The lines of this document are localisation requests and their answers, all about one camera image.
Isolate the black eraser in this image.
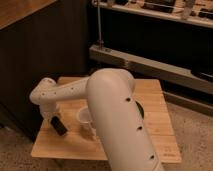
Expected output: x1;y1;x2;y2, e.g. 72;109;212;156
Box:
51;116;67;136

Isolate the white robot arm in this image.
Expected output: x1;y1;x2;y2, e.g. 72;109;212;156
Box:
29;68;165;171

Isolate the white ceramic cup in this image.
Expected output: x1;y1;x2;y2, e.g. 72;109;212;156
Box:
76;107;92;130

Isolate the green ceramic bowl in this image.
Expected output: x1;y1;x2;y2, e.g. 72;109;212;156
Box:
135;101;144;119

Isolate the wooden table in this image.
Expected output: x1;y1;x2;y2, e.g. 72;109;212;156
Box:
31;79;182;164

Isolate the dark wooden cabinet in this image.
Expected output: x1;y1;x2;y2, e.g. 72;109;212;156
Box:
0;0;88;140

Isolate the metal shelf rack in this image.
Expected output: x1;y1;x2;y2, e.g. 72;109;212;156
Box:
88;0;213;116

